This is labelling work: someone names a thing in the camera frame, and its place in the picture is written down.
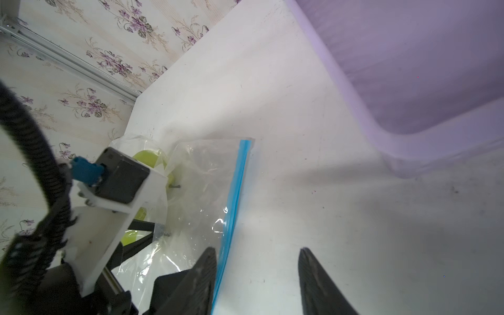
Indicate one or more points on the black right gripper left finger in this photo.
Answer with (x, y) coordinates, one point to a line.
(187, 292)

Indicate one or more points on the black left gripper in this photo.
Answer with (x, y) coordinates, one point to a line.
(59, 292)

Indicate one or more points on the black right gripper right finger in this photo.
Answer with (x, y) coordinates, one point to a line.
(319, 294)

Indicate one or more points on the clear zip-top bag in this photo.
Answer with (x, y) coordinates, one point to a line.
(199, 210)

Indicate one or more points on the green pear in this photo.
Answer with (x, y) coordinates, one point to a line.
(154, 159)
(130, 235)

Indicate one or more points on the purple perforated plastic basket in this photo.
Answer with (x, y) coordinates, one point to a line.
(423, 79)

